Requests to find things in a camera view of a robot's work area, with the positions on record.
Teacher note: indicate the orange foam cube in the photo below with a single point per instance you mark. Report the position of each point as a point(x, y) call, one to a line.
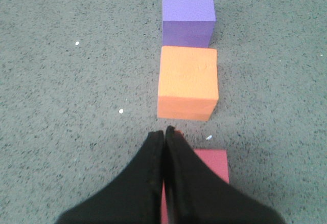
point(188, 83)

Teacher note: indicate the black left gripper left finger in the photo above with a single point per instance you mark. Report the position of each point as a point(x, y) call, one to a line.
point(134, 196)

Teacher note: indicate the purple foam cube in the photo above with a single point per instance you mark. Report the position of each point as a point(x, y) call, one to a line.
point(187, 23)

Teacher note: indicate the red foam cube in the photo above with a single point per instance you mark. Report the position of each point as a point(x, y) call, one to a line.
point(215, 160)

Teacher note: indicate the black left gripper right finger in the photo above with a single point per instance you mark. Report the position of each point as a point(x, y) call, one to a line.
point(195, 194)

